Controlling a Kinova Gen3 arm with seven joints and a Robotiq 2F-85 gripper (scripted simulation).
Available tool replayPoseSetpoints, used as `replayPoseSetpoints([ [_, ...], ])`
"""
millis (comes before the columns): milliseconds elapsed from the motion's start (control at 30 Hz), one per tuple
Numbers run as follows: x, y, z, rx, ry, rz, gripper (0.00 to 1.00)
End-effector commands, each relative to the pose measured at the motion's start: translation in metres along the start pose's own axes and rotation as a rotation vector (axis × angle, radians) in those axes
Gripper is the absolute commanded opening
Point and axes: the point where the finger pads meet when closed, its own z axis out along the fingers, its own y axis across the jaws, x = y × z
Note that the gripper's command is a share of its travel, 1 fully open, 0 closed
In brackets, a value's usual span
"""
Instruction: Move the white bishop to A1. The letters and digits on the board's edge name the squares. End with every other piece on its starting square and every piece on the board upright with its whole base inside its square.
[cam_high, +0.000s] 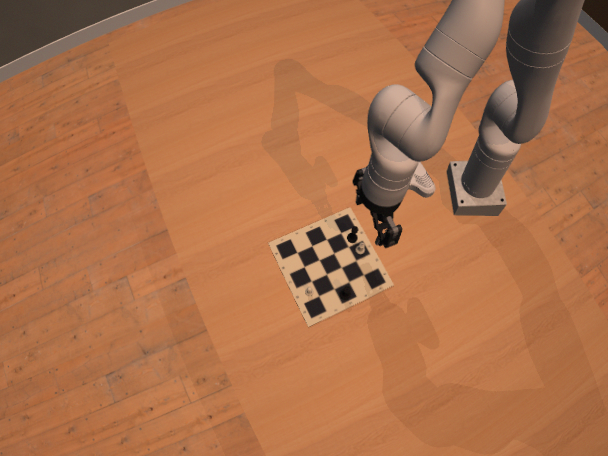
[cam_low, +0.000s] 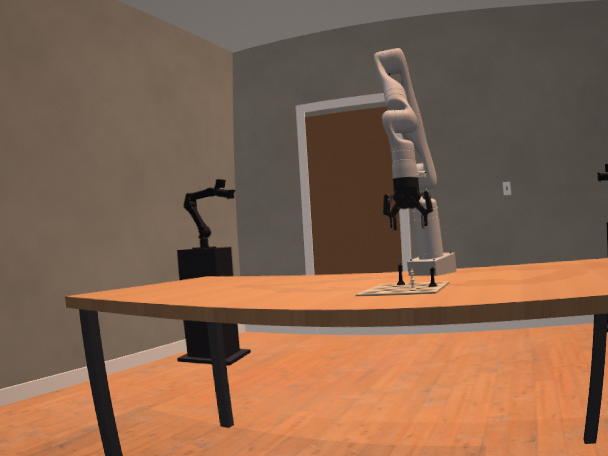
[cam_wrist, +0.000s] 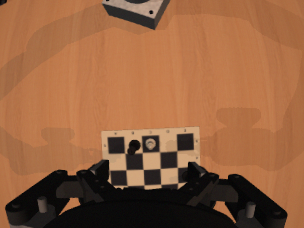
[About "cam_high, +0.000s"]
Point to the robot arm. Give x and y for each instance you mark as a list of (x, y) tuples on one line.
[(538, 39)]

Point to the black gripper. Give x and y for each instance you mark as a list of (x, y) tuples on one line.
[(386, 215)]

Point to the black and tan chessboard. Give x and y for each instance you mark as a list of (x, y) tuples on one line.
[(319, 256)]

